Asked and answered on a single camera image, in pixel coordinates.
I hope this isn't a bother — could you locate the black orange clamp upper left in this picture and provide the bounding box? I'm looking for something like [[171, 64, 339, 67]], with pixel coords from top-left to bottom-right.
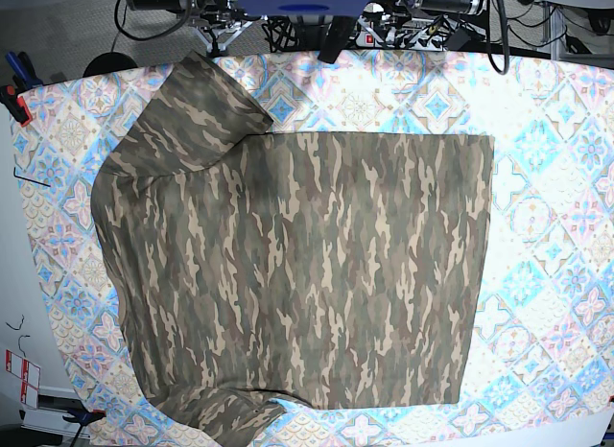
[[1, 52, 36, 127]]

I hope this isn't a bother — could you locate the patterned tablecloth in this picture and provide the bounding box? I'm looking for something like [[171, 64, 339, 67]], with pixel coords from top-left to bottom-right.
[[10, 51, 613, 446]]

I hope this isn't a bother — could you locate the red white label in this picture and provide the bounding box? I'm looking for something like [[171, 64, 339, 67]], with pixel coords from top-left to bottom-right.
[[1, 349, 41, 409]]

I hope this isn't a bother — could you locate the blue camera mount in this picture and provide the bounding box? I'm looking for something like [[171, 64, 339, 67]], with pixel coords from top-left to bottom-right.
[[237, 0, 370, 16]]

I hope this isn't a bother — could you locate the black clamp lower left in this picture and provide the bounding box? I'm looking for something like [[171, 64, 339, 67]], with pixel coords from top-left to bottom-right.
[[62, 409, 106, 447]]

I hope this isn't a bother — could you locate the white power strip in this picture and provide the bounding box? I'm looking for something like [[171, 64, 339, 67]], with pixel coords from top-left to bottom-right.
[[350, 26, 450, 51]]

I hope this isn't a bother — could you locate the camouflage T-shirt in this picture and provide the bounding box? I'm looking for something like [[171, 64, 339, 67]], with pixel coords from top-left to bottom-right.
[[90, 53, 494, 446]]

